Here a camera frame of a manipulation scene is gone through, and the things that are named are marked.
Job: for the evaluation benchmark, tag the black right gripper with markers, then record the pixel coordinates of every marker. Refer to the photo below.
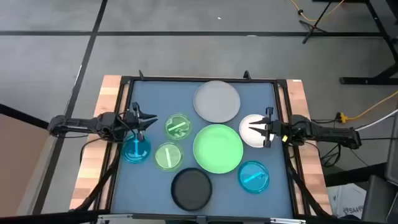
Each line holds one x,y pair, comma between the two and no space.
276,130

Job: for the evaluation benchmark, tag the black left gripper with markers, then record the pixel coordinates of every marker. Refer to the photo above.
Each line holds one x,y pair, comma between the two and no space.
134,121

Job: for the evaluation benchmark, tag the small white plastic plate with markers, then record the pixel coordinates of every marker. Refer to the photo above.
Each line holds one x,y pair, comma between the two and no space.
247,138

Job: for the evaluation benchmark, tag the translucent green small plate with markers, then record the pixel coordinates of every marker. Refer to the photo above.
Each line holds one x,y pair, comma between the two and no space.
178,134
161,155

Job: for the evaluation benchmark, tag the translucent blue small plate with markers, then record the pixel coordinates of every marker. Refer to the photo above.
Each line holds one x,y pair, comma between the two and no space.
129,154
253,186

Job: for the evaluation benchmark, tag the large green plastic plate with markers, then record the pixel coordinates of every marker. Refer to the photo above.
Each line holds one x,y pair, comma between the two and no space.
217,148

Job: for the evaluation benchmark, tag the black plastic plate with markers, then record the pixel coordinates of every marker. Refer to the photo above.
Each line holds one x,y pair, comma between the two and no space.
191,189

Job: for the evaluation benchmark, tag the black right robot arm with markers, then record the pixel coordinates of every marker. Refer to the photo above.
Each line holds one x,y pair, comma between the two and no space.
326,133

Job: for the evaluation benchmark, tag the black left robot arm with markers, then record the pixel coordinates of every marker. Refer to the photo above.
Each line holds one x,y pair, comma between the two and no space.
77,124

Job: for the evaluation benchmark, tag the small yellow tag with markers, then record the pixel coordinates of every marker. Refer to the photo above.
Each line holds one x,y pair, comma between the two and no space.
284,137

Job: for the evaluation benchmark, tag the large grey plastic plate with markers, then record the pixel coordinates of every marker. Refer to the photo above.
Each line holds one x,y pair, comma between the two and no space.
216,101

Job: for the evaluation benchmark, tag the blue table mat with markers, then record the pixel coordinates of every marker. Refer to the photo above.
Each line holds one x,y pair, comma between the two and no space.
143,193

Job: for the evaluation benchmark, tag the black floor bar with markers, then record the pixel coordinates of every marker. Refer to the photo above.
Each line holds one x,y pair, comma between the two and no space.
348,175

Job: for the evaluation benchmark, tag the black tripod stand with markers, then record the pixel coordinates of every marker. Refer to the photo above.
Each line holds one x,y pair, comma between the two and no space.
311,28

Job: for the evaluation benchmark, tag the white cardboard box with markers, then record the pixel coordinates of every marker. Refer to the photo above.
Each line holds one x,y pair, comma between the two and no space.
345,199

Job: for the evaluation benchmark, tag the black edge strip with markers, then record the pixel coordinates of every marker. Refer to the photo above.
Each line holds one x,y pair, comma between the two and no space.
21,115

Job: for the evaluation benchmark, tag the grey panel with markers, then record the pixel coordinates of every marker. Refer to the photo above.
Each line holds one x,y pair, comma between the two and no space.
392,155

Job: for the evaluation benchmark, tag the brown board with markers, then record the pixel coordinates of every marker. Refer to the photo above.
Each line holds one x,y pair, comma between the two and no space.
18,161

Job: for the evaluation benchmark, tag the black rig beam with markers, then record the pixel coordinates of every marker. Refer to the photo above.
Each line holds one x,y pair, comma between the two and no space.
46,217

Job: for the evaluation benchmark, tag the small black frame clamp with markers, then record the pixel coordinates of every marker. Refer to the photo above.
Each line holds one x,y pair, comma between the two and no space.
141,75
247,75

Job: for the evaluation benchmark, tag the black metal table frame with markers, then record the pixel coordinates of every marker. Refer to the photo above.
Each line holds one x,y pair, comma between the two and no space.
174,78

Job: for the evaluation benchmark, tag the silver beam bracket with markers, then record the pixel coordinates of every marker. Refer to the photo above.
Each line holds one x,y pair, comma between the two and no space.
115,217
287,221

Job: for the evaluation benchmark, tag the black desk leg frame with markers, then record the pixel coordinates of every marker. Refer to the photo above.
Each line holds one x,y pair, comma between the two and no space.
367,81

